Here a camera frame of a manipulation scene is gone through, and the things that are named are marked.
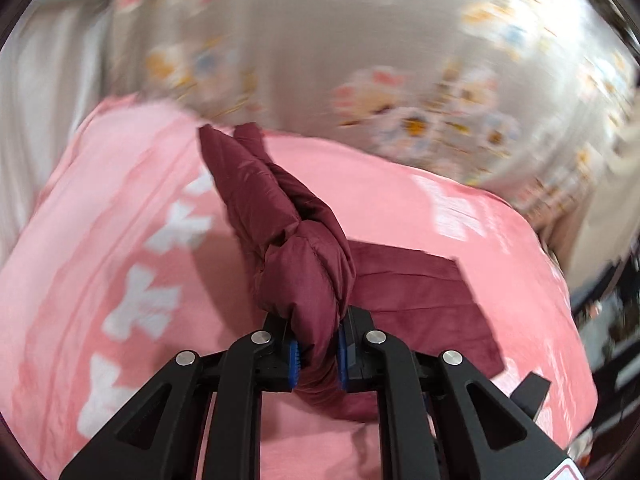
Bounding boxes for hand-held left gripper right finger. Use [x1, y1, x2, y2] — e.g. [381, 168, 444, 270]
[337, 306, 572, 480]

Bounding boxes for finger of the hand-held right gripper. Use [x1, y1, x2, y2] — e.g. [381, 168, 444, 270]
[509, 374, 552, 422]

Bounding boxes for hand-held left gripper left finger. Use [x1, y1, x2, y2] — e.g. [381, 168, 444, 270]
[59, 312, 302, 480]

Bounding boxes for maroon puffer jacket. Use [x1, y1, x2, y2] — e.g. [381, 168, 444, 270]
[198, 122, 507, 422]

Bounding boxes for beige cloth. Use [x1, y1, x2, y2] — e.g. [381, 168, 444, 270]
[575, 125, 640, 292]

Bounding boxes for pink blanket with white print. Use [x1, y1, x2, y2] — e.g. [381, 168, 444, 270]
[0, 95, 599, 480]

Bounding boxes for grey floral cloth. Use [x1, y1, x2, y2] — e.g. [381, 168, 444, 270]
[107, 0, 640, 243]

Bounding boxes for white satin curtain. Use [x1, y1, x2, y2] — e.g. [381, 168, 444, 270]
[0, 0, 118, 261]

